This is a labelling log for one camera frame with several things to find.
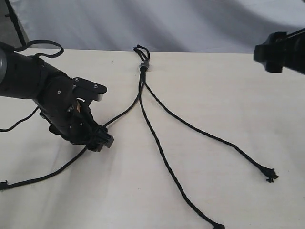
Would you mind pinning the black stand pole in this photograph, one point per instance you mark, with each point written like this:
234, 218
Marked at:
16, 23

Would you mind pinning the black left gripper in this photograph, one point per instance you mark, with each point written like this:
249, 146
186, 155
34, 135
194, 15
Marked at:
70, 118

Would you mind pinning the clear tape piece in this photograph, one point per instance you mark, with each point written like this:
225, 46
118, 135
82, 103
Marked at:
144, 66

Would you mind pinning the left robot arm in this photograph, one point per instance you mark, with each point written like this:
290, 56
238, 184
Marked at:
24, 77

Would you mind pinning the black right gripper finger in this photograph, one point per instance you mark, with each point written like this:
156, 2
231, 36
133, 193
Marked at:
283, 45
274, 65

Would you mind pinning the grey backdrop cloth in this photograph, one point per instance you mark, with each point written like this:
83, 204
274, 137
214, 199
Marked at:
227, 26

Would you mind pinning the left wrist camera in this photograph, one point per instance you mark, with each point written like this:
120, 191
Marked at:
88, 90

